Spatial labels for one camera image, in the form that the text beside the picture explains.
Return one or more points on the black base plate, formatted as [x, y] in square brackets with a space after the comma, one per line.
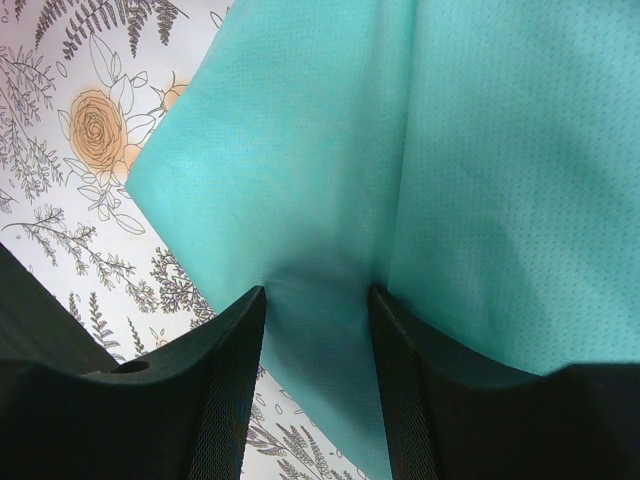
[36, 327]

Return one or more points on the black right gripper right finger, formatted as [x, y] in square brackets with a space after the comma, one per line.
[452, 413]

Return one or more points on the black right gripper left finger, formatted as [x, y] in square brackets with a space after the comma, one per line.
[179, 412]

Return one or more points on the teal t shirt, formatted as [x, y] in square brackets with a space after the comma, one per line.
[479, 159]

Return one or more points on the floral tablecloth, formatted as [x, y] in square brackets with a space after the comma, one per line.
[79, 98]

